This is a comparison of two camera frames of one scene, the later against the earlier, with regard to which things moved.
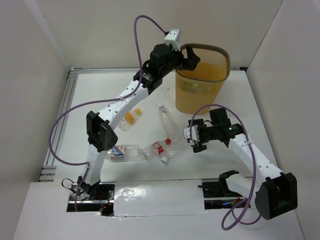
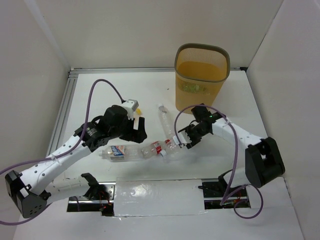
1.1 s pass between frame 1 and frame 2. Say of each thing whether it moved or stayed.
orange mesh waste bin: stayed
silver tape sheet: stayed
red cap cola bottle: stayed
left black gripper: moved
